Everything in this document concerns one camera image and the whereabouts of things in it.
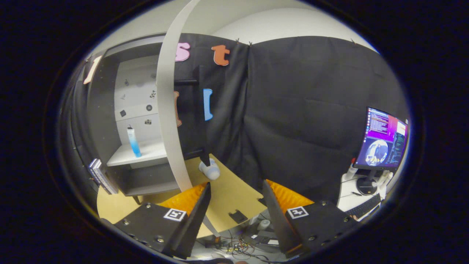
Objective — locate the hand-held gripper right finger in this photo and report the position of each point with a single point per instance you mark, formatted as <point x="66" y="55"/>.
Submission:
<point x="276" y="216"/>

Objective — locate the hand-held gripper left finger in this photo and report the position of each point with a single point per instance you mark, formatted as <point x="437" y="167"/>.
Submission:
<point x="190" y="220"/>

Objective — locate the white and blue tube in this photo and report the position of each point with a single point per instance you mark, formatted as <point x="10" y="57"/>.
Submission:
<point x="134" y="143"/>

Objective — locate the white cabinet door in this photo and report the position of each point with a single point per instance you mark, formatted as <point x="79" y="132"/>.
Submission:
<point x="166" y="110"/>

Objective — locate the small flat black item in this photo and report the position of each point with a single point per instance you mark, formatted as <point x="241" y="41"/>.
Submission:
<point x="238" y="216"/>

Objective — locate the white rounded object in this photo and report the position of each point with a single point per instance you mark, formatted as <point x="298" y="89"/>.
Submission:
<point x="210" y="170"/>

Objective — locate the small white side table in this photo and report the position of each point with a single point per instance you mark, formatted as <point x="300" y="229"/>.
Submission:
<point x="346" y="194"/>

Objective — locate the white cabinet shelf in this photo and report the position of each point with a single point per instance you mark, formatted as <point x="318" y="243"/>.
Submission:
<point x="146" y="152"/>

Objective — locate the white bottle with red cap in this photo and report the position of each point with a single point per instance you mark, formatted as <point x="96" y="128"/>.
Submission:
<point x="351" y="170"/>

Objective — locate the black keyboard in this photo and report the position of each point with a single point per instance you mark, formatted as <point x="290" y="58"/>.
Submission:
<point x="364" y="207"/>

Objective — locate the upright grey book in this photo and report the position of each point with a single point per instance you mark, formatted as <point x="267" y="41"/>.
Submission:
<point x="108" y="181"/>
<point x="94" y="170"/>

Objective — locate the black backdrop cloth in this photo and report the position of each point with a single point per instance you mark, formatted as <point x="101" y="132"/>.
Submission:
<point x="311" y="110"/>

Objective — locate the computer monitor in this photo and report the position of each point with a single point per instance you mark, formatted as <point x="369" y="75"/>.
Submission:
<point x="384" y="139"/>

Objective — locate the grey cabinet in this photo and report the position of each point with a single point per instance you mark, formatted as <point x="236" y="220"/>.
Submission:
<point x="100" y="110"/>

